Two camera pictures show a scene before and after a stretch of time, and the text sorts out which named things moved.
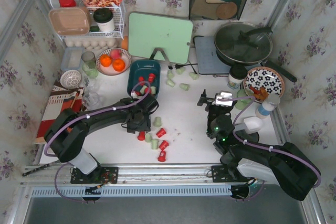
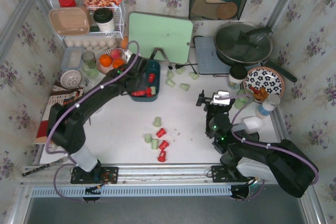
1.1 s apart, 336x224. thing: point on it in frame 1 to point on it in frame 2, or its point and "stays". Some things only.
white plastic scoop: [251, 125] stays
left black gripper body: [148, 102] to [140, 67]
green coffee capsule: [185, 86] stays
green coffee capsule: [148, 138] stays
